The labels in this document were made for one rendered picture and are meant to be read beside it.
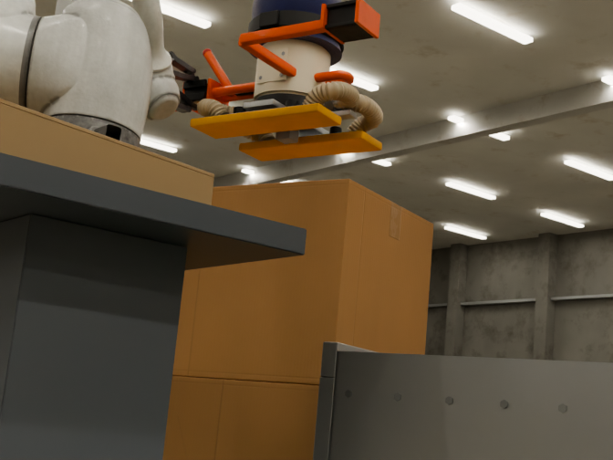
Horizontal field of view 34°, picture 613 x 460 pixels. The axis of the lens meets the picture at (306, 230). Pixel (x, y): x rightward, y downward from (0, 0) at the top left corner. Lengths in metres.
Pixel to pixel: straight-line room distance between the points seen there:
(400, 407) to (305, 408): 0.31
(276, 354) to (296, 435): 0.16
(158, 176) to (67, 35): 0.27
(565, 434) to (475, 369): 0.17
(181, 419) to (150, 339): 0.62
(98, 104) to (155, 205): 0.25
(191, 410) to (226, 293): 0.24
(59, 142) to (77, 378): 0.32
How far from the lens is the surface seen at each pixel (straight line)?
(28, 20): 1.60
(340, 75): 2.22
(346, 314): 1.91
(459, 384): 1.59
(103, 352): 1.42
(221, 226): 1.38
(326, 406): 1.70
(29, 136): 1.37
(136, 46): 1.58
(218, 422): 2.00
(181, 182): 1.46
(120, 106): 1.54
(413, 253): 2.17
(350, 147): 2.30
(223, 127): 2.24
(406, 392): 1.63
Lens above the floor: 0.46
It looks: 11 degrees up
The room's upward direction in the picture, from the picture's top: 5 degrees clockwise
